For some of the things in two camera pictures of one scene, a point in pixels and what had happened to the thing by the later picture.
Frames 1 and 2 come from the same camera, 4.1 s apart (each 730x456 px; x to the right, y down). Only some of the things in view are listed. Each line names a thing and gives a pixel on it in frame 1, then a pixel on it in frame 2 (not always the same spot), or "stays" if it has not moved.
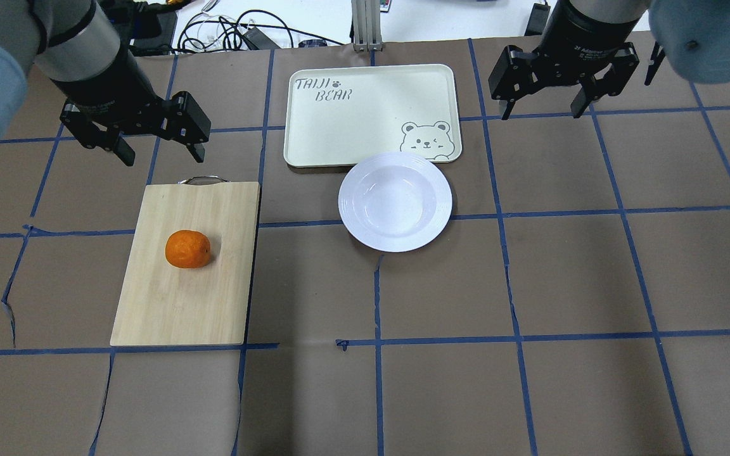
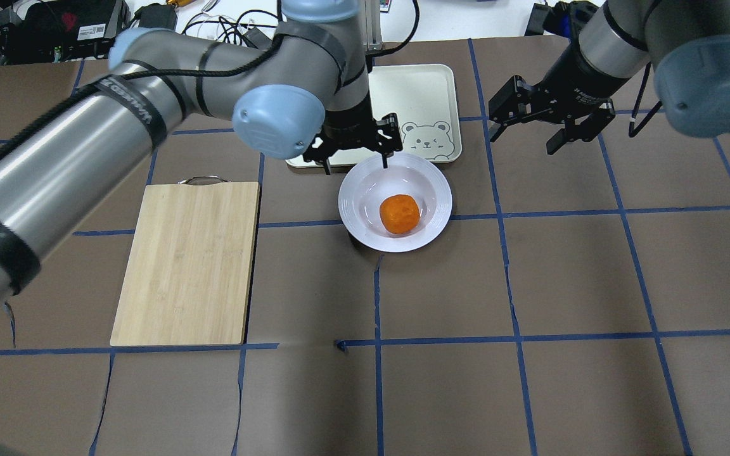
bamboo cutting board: [162, 304] stays
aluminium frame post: [366, 25] stays
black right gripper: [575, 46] -> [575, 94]
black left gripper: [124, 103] -> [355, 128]
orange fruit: [187, 249] -> [399, 213]
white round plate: [395, 202] stays
